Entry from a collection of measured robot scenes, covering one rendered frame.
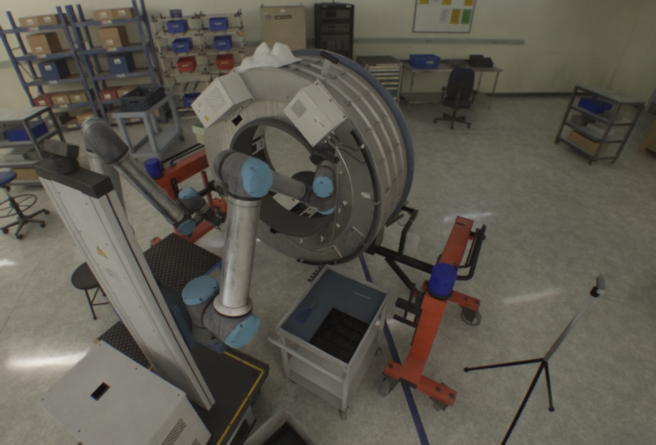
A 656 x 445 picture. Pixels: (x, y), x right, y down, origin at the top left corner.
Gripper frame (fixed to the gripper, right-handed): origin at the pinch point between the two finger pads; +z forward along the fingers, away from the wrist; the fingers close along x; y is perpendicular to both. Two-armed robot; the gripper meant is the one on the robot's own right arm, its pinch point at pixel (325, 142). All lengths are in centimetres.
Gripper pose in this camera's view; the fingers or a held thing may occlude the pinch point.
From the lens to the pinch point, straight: 172.9
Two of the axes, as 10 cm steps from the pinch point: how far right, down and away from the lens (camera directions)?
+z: 0.9, -6.7, 7.3
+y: 7.4, 5.4, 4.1
